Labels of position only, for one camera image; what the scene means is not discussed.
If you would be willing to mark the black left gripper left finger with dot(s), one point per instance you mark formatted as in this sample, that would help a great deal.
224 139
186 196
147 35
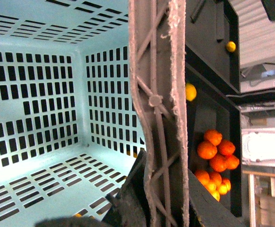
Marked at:
129 207

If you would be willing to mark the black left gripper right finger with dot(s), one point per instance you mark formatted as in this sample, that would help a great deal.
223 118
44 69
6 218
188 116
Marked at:
206 211

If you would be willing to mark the light blue plastic basket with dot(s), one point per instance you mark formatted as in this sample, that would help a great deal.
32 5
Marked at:
69 134

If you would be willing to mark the brown basket handle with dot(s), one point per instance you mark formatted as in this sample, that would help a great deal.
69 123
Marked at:
157 84

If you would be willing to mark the yellow lemon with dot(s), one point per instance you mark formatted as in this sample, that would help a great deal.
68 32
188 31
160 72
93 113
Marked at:
191 92
231 46

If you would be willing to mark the orange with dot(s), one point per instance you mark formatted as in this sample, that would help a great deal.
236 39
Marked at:
202 176
226 148
213 136
216 177
232 162
218 163
206 150

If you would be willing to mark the white appliance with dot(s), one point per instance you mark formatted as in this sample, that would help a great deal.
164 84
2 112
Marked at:
258 146

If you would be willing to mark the dark wooden display stand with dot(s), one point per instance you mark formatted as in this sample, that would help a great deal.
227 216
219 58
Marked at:
214 71

